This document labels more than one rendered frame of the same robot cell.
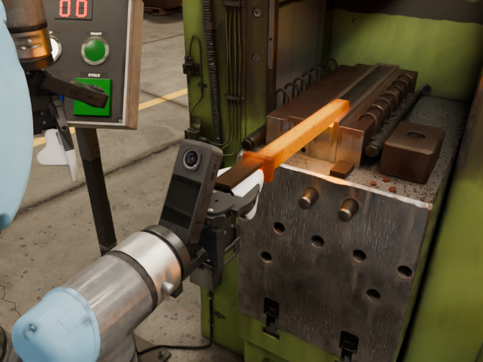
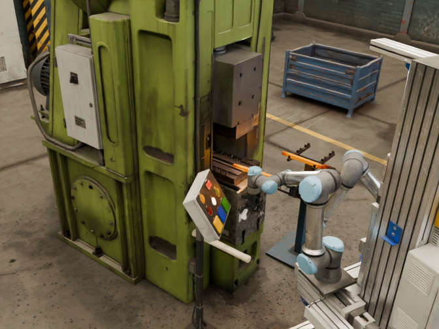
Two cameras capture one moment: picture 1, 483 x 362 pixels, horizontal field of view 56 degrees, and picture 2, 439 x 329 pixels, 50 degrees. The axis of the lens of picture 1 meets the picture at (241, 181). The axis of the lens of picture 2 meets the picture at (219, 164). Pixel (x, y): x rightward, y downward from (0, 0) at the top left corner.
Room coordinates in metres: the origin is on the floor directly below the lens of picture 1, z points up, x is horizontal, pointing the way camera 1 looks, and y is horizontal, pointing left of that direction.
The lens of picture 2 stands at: (0.71, 2.63, 2.57)
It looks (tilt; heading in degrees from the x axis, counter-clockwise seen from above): 29 degrees down; 275
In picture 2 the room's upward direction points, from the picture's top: 1 degrees clockwise
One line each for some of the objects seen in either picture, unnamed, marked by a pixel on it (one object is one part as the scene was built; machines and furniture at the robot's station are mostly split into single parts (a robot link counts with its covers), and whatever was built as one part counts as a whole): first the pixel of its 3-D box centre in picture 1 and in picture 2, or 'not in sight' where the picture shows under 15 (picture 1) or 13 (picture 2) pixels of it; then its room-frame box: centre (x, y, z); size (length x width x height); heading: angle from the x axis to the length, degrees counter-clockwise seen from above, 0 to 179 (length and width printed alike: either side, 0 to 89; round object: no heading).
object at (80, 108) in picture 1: (93, 98); (224, 205); (0.88, 0.30, 1.01); 0.07 x 0.05 x 0.07; 84
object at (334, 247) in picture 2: not in sight; (330, 250); (0.29, 0.62, 0.98); 0.13 x 0.12 x 0.14; 42
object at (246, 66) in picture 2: not in sight; (223, 81); (0.95, -0.28, 1.56); 0.42 x 0.39 x 0.40; 149
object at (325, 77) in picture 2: not in sight; (330, 76); (-0.29, -4.24, 0.36); 1.20 x 0.80 x 0.72; 144
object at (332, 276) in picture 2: not in sight; (328, 267); (0.28, 0.62, 0.87); 0.15 x 0.15 x 0.10
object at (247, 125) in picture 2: not in sight; (219, 119); (0.97, -0.24, 1.32); 0.42 x 0.20 x 0.10; 149
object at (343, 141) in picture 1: (348, 103); (217, 166); (0.97, -0.24, 0.96); 0.42 x 0.20 x 0.09; 149
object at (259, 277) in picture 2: not in sight; (242, 284); (0.76, -0.11, 0.01); 0.58 x 0.39 x 0.01; 59
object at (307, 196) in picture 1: (307, 198); not in sight; (0.71, -0.12, 0.87); 0.04 x 0.03 x 0.03; 149
